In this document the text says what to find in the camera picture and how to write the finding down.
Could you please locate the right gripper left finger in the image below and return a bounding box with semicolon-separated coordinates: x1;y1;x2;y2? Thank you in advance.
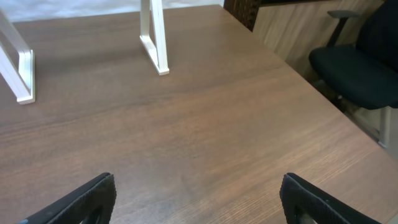
17;172;118;224

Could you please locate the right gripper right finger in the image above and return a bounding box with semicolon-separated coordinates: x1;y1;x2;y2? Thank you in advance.
279;172;384;224

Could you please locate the white and blue stand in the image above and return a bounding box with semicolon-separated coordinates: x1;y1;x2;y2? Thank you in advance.
0;0;170;105

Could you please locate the black office chair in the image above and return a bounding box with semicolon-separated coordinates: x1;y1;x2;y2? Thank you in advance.
308;0;398;110

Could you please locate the dark brown wooden panel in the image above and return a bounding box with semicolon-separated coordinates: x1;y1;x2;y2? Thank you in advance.
223;0;262;32

